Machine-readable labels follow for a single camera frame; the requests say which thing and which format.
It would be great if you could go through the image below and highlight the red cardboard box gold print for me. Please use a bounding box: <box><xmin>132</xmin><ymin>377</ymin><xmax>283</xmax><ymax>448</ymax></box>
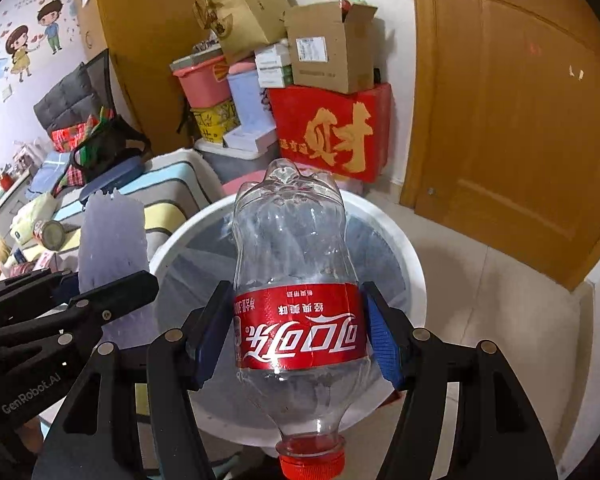
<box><xmin>267</xmin><ymin>82</ymin><xmax>393</xmax><ymax>184</ymax></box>

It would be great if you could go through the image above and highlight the cartoon couple wall sticker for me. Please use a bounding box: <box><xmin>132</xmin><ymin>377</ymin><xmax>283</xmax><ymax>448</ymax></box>
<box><xmin>0</xmin><ymin>0</ymin><xmax>66</xmax><ymax>79</ymax></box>

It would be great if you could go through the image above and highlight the striped tablecloth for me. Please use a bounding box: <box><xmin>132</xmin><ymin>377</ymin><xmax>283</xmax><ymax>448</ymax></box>
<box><xmin>0</xmin><ymin>152</ymin><xmax>221</xmax><ymax>281</ymax></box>

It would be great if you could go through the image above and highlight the dark blue case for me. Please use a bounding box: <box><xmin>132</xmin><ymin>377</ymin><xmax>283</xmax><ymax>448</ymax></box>
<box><xmin>80</xmin><ymin>157</ymin><xmax>144</xmax><ymax>206</ymax></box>

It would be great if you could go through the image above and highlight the white flat box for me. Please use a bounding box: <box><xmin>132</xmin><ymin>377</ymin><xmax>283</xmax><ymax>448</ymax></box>
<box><xmin>222</xmin><ymin>125</ymin><xmax>277</xmax><ymax>154</ymax></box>

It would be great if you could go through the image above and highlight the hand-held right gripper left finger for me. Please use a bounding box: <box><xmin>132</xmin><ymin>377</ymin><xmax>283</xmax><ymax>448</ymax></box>
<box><xmin>32</xmin><ymin>280</ymin><xmax>236</xmax><ymax>480</ymax></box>

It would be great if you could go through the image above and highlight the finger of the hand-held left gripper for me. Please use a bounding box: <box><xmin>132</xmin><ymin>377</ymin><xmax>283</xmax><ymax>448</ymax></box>
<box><xmin>0</xmin><ymin>267</ymin><xmax>81</xmax><ymax>331</ymax></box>
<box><xmin>55</xmin><ymin>270</ymin><xmax>160</xmax><ymax>356</ymax></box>

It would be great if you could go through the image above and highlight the light blue storage box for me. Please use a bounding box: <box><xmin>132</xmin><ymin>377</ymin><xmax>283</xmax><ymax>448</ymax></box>
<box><xmin>227</xmin><ymin>60</ymin><xmax>276</xmax><ymax>133</ymax></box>

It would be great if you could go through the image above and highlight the pink plastic basket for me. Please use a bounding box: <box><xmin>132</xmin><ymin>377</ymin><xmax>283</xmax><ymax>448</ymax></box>
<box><xmin>171</xmin><ymin>55</ymin><xmax>233</xmax><ymax>109</ymax></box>

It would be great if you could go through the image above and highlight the open brown cardboard box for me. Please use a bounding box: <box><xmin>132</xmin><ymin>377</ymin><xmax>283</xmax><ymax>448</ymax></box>
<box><xmin>283</xmin><ymin>0</ymin><xmax>379</xmax><ymax>95</ymax></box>

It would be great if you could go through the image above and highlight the translucent plastic sheet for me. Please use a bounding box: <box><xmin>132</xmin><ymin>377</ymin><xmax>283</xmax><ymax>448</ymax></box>
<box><xmin>77</xmin><ymin>191</ymin><xmax>148</xmax><ymax>346</ymax></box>

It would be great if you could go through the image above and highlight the grey quilted cushion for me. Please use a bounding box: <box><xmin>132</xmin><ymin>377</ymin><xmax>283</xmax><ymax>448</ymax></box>
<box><xmin>33</xmin><ymin>50</ymin><xmax>113</xmax><ymax>133</ymax></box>

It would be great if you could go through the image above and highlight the clear plastic bottle red label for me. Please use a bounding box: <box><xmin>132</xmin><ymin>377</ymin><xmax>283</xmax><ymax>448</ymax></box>
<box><xmin>231</xmin><ymin>158</ymin><xmax>373</xmax><ymax>480</ymax></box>

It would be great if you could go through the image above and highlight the red drink can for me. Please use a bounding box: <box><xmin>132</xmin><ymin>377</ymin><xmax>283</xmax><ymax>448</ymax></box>
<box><xmin>35</xmin><ymin>220</ymin><xmax>67</xmax><ymax>252</ymax></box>

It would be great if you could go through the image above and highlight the black bag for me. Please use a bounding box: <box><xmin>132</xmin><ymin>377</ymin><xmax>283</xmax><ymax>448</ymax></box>
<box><xmin>70</xmin><ymin>114</ymin><xmax>152</xmax><ymax>186</ymax></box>

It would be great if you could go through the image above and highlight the pink plastic basin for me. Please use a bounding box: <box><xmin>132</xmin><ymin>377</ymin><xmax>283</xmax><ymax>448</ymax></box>
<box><xmin>222</xmin><ymin>170</ymin><xmax>267</xmax><ymax>197</ymax></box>

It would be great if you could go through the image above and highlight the blue folded cloth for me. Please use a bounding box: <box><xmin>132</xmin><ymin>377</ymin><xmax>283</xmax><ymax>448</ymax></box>
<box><xmin>27</xmin><ymin>150</ymin><xmax>72</xmax><ymax>196</ymax></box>

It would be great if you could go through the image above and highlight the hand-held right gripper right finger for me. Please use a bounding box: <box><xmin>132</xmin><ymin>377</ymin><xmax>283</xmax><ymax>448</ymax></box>
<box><xmin>361</xmin><ymin>282</ymin><xmax>558</xmax><ymax>480</ymax></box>

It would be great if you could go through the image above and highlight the wooden wardrobe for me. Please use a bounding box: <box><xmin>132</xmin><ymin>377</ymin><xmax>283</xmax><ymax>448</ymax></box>
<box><xmin>75</xmin><ymin>0</ymin><xmax>231</xmax><ymax>153</ymax></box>

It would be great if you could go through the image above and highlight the red plaid cloth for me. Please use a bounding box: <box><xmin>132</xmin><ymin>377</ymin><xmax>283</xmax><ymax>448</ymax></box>
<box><xmin>50</xmin><ymin>115</ymin><xmax>113</xmax><ymax>154</ymax></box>

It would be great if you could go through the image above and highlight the yellow tissue pack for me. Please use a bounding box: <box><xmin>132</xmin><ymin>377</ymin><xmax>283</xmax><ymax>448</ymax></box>
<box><xmin>10</xmin><ymin>192</ymin><xmax>56</xmax><ymax>247</ymax></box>

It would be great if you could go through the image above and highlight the grey storage bin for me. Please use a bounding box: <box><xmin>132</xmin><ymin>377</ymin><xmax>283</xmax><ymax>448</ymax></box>
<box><xmin>195</xmin><ymin>140</ymin><xmax>281</xmax><ymax>186</ymax></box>

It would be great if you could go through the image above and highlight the yellow printed box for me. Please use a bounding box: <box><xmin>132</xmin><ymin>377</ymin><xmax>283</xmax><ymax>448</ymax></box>
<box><xmin>190</xmin><ymin>100</ymin><xmax>242</xmax><ymax>144</ymax></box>

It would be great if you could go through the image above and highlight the grey drawer cabinet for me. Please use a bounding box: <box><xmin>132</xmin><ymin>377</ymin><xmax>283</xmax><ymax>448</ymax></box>
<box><xmin>0</xmin><ymin>170</ymin><xmax>31</xmax><ymax>227</ymax></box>

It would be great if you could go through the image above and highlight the wooden door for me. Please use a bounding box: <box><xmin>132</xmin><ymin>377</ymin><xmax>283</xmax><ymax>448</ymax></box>
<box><xmin>400</xmin><ymin>0</ymin><xmax>600</xmax><ymax>292</ymax></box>

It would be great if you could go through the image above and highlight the white carton box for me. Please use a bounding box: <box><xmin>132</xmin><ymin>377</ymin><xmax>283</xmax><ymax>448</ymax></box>
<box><xmin>254</xmin><ymin>42</ymin><xmax>292</xmax><ymax>70</ymax></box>
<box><xmin>256</xmin><ymin>66</ymin><xmax>294</xmax><ymax>89</ymax></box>

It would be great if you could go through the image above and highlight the brown paper bag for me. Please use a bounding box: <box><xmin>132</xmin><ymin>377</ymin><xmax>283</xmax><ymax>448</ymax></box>
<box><xmin>192</xmin><ymin>0</ymin><xmax>301</xmax><ymax>63</ymax></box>

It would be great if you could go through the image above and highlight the white round trash bin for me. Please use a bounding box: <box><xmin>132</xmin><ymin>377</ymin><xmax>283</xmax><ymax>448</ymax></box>
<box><xmin>147</xmin><ymin>191</ymin><xmax>427</xmax><ymax>461</ymax></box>

